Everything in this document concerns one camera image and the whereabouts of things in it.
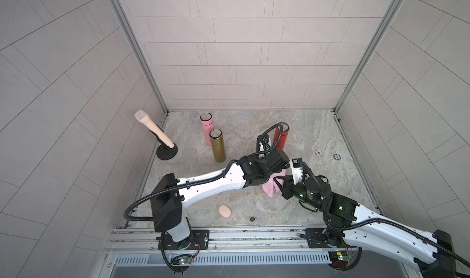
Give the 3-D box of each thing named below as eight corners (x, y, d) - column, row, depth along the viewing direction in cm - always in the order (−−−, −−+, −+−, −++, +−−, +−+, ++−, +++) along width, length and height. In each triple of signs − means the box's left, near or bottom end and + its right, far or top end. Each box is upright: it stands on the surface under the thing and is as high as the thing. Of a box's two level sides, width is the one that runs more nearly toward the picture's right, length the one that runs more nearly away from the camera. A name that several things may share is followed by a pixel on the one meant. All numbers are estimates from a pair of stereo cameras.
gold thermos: (214, 162, 95) (208, 139, 79) (215, 152, 99) (210, 128, 83) (225, 162, 95) (221, 139, 79) (226, 152, 99) (222, 128, 83)
